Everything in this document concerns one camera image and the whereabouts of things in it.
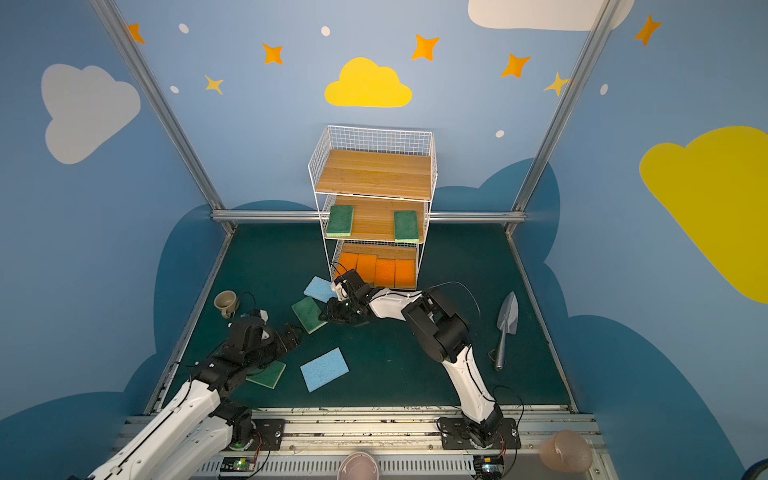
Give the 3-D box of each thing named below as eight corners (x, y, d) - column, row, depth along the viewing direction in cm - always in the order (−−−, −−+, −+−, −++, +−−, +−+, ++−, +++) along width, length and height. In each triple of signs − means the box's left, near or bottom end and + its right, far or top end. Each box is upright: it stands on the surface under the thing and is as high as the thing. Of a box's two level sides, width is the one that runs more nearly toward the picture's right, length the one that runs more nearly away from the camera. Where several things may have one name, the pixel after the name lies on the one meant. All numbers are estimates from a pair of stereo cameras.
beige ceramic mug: (212, 318, 95) (207, 313, 93) (221, 295, 101) (217, 290, 98) (231, 318, 95) (227, 313, 93) (239, 295, 101) (235, 290, 98)
